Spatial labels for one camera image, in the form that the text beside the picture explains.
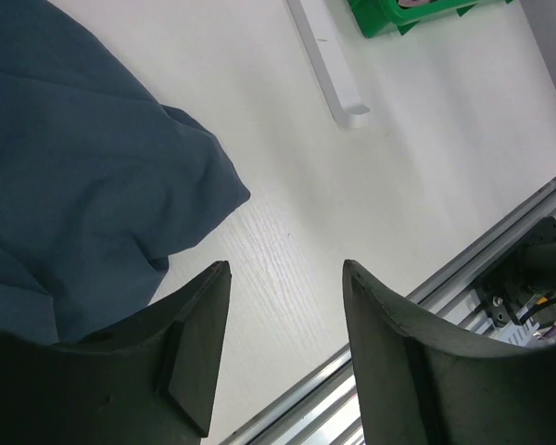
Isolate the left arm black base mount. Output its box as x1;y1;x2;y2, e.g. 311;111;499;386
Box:
474;217;556;328

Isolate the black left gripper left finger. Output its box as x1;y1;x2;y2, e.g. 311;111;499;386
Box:
0;261;232;444

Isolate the white rack base foot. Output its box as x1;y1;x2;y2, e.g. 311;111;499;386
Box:
286;0;371;129

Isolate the blue tank top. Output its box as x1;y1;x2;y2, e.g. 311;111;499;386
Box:
0;1;250;344

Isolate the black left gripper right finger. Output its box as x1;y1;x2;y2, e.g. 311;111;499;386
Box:
342;260;556;444

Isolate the green plastic tray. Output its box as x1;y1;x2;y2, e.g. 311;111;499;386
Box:
347;0;490;39

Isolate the aluminium mounting rail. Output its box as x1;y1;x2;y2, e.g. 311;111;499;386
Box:
228;178;556;444

